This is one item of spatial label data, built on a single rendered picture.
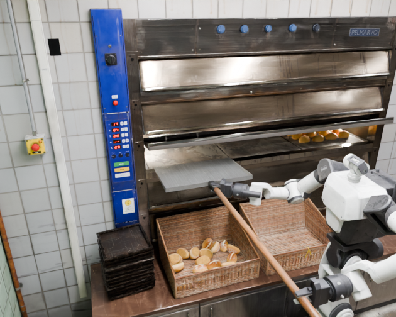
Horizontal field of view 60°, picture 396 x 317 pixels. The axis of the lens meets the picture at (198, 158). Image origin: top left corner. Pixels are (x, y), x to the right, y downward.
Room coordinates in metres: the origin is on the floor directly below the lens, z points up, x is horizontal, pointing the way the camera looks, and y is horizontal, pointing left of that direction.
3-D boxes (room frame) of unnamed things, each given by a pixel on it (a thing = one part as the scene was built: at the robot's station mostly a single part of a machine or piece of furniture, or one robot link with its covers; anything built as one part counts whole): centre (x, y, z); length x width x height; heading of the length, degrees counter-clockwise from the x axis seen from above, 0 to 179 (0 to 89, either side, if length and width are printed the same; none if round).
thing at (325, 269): (1.45, -0.75, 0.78); 0.18 x 0.15 x 0.47; 18
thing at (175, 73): (2.29, -0.52, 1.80); 1.79 x 0.11 x 0.19; 107
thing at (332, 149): (2.31, -0.51, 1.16); 1.80 x 0.06 x 0.04; 107
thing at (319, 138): (2.88, -0.95, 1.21); 0.61 x 0.48 x 0.06; 17
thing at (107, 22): (2.86, 0.76, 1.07); 1.93 x 0.16 x 2.15; 17
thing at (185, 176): (2.01, -0.02, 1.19); 0.55 x 0.36 x 0.03; 108
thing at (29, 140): (1.80, 0.90, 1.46); 0.10 x 0.07 x 0.10; 107
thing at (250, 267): (1.86, -0.05, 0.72); 0.56 x 0.49 x 0.28; 109
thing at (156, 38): (2.31, -0.51, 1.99); 1.80 x 0.08 x 0.21; 107
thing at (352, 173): (1.45, -0.73, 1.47); 0.10 x 0.07 x 0.09; 10
